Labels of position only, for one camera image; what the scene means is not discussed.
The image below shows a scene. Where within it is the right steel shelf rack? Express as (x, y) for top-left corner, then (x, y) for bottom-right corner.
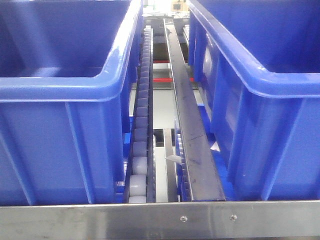
(0, 200), (320, 240)

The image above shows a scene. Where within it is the white roller track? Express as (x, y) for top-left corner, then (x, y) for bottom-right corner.
(124, 25), (156, 204)

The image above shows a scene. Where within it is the blue target bin left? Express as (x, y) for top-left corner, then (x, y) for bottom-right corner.
(0, 0), (143, 206)

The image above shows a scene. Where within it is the blue target bin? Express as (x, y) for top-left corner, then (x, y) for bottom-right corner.
(189, 0), (320, 201)
(0, 0), (143, 206)

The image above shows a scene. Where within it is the blue target bin right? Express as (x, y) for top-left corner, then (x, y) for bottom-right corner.
(189, 0), (320, 201)

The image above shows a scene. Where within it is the steel divider rail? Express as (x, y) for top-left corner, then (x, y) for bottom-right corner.
(164, 19), (226, 202)

